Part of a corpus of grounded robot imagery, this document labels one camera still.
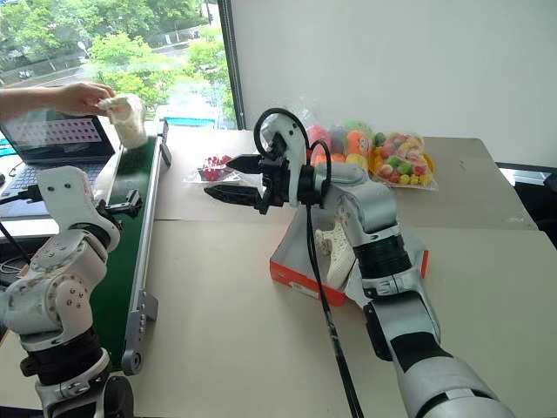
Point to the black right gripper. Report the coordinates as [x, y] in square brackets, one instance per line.
[274, 183]

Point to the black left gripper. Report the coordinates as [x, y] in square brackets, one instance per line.
[132, 204]

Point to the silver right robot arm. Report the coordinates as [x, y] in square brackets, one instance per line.
[404, 305]

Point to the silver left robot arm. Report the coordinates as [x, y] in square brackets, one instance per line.
[56, 300]

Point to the person's bare forearm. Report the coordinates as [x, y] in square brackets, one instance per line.
[26, 102]

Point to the orange shoebox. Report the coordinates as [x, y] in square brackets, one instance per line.
[304, 278]

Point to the person's bare hand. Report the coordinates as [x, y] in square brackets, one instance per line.
[80, 98]

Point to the bag of red fruit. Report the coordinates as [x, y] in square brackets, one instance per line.
[213, 167]

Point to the green conveyor belt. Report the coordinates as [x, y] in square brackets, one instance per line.
[126, 244]

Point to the dark grey laptop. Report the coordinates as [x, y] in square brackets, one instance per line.
[56, 143]

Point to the bag of plush fruit toys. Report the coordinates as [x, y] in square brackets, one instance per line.
[348, 141]

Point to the bag of colourful toy fruit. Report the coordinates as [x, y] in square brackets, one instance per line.
[402, 159]

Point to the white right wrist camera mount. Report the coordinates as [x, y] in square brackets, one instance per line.
[290, 143]

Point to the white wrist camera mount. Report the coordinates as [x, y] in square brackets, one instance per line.
[65, 200]
[290, 143]

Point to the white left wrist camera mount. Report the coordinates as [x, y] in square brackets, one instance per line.
[65, 200]

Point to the black window frame post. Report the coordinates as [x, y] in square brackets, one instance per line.
[230, 65]

